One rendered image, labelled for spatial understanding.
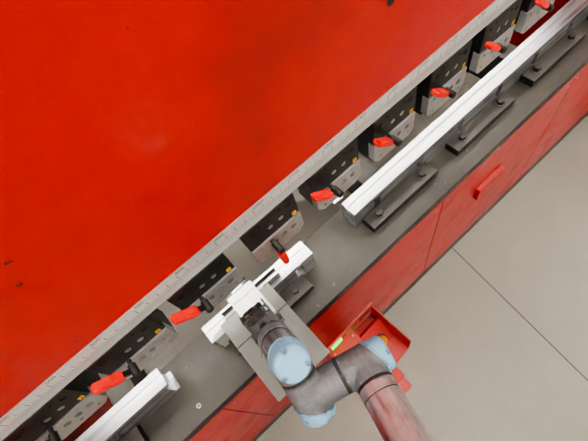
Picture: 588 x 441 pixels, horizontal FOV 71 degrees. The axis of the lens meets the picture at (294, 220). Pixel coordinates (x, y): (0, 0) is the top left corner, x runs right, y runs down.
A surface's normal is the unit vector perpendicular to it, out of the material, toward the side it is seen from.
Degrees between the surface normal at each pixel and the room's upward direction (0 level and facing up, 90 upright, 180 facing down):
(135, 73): 90
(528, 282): 0
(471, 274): 0
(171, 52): 90
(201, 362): 0
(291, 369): 40
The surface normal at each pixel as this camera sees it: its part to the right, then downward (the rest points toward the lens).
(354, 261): -0.18, -0.45
